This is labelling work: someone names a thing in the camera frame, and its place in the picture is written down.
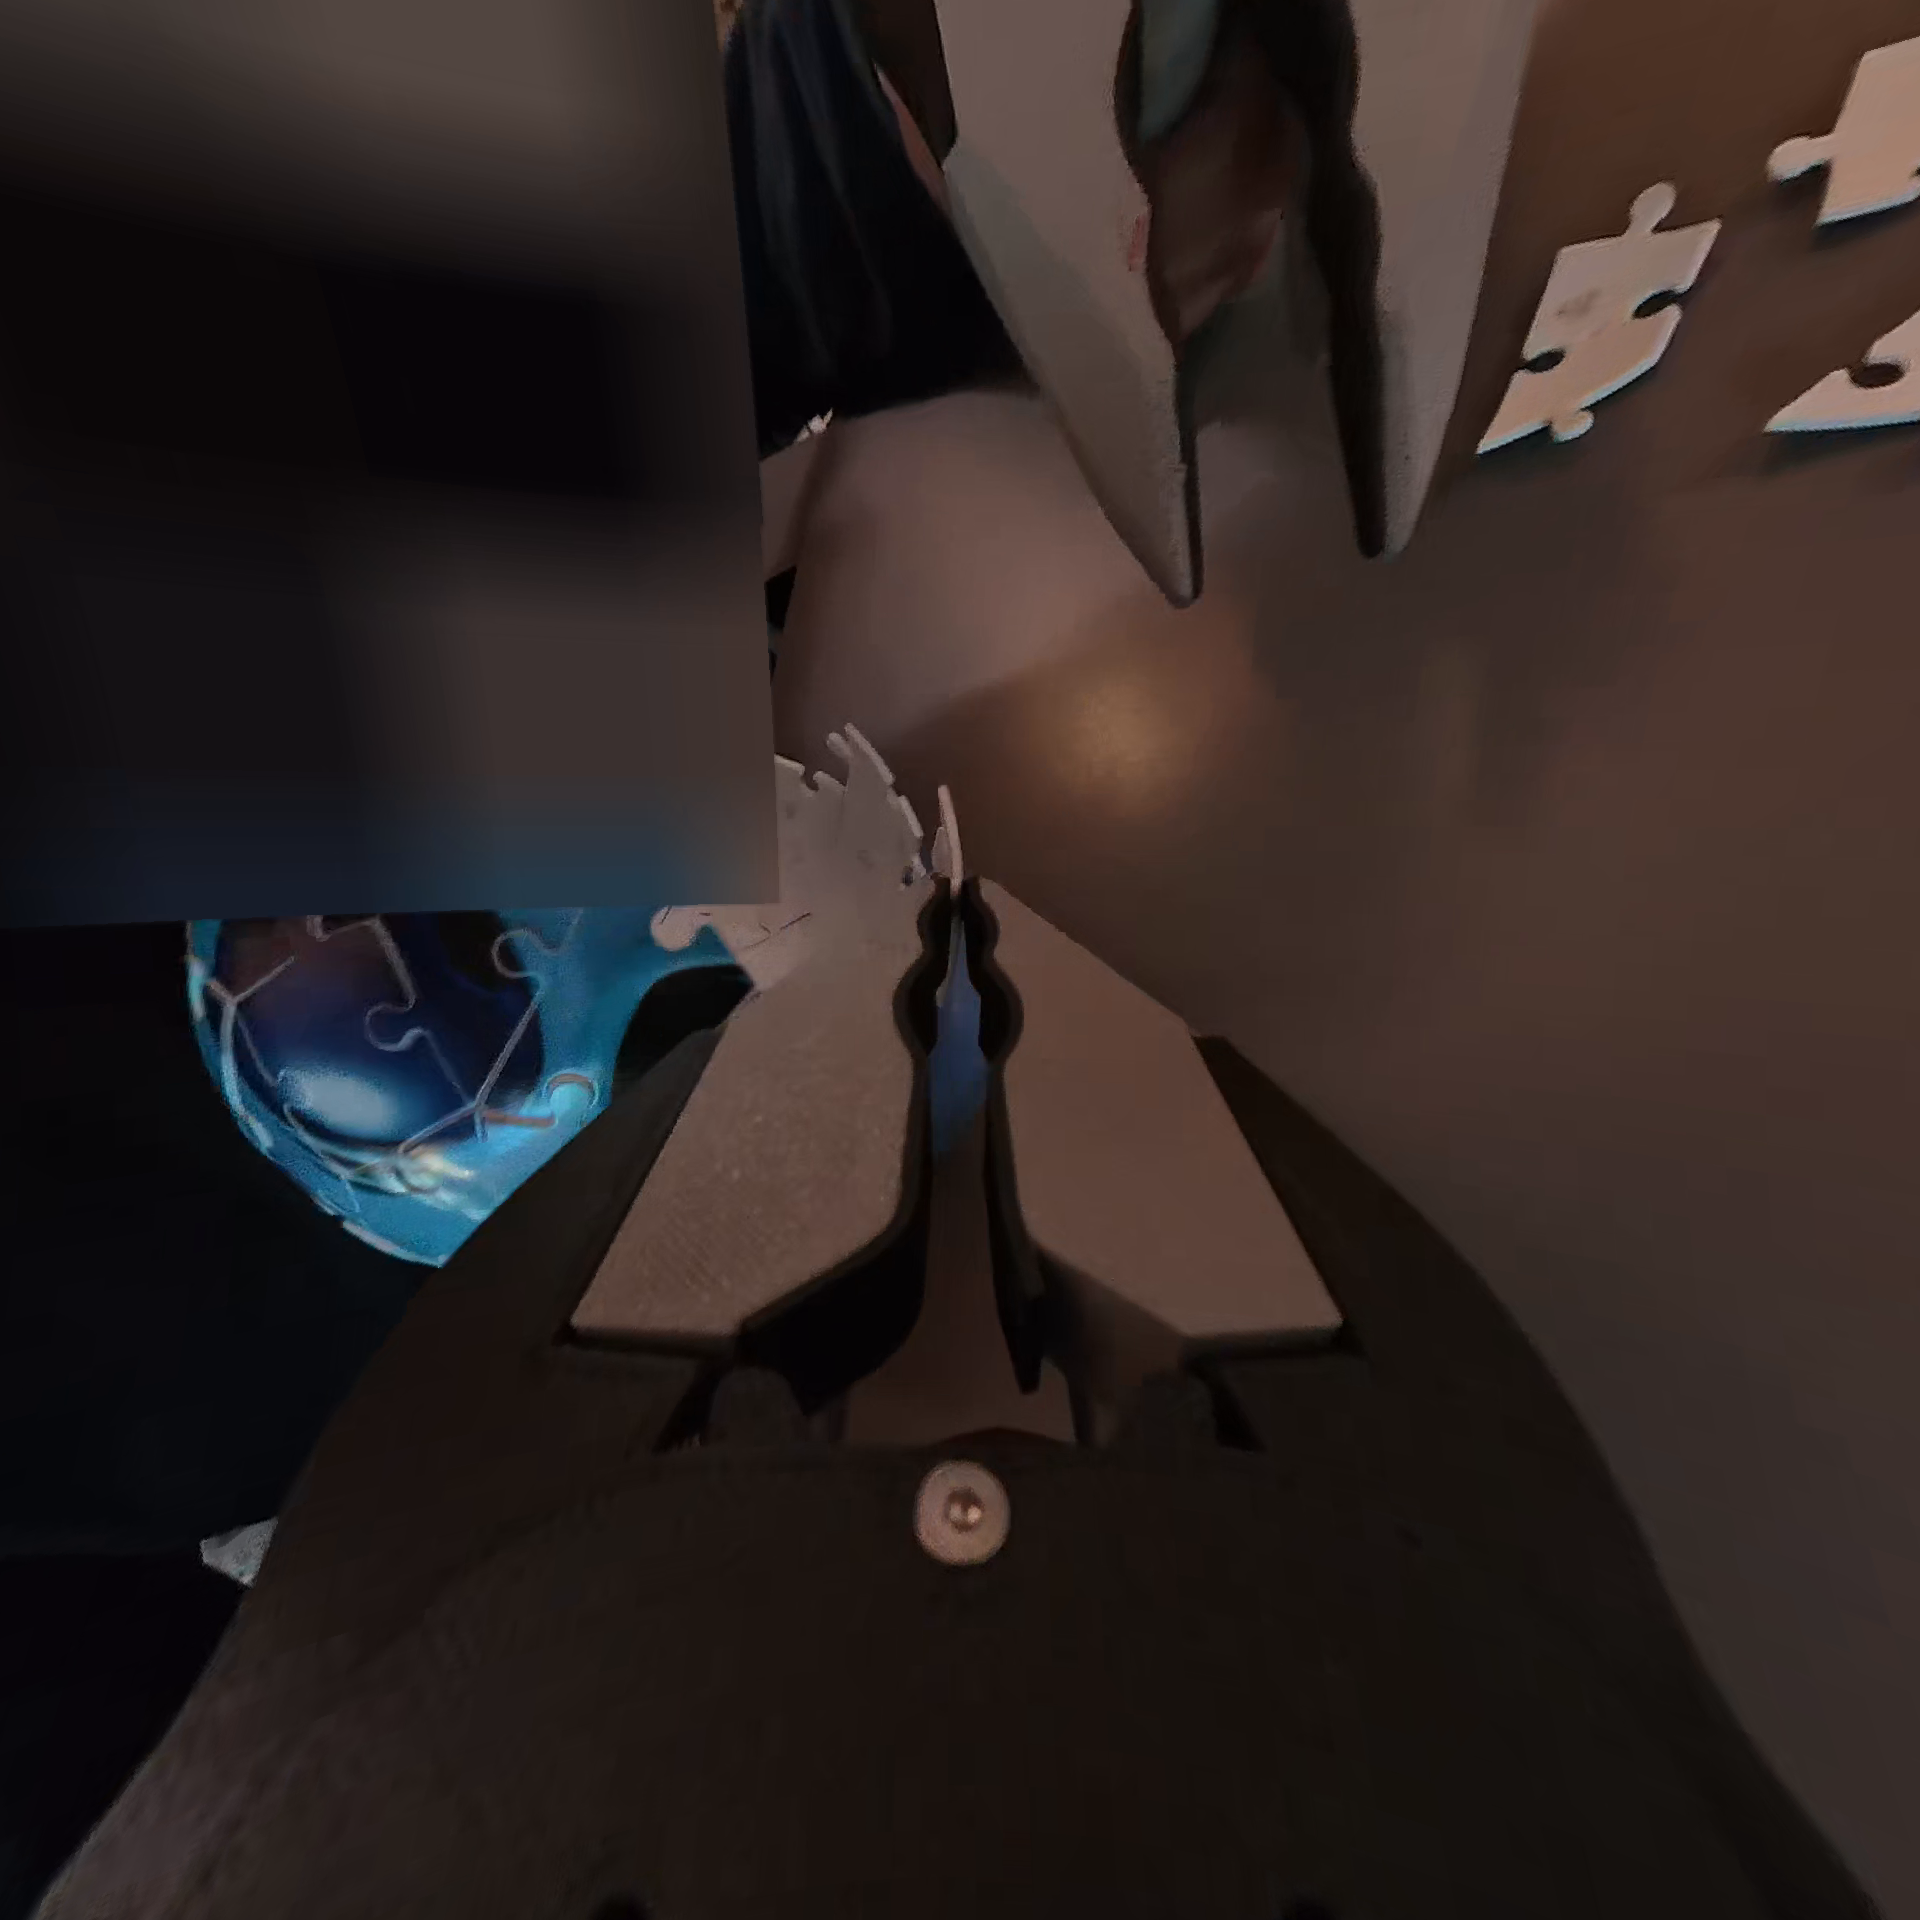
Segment blue white puzzle ball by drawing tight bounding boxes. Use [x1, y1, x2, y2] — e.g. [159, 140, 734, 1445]
[186, 719, 939, 1269]

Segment white puzzle pieces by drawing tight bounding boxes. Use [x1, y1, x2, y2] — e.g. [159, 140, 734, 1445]
[1477, 37, 1920, 452]

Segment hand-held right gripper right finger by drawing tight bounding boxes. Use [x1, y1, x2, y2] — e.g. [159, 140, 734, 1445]
[967, 877, 1345, 1442]

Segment blue plastic ball stand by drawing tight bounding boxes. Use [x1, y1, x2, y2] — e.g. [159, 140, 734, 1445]
[931, 967, 994, 1163]

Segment person's left hand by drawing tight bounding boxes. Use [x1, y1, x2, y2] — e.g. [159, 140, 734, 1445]
[1147, 0, 1352, 354]

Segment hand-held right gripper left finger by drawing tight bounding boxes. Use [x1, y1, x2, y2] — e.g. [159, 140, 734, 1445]
[569, 877, 953, 1412]

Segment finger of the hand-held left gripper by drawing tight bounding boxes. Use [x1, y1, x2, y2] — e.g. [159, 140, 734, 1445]
[931, 0, 1207, 606]
[1317, 0, 1547, 559]

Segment person's left forearm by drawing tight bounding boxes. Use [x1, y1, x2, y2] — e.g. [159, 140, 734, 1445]
[727, 0, 1037, 460]

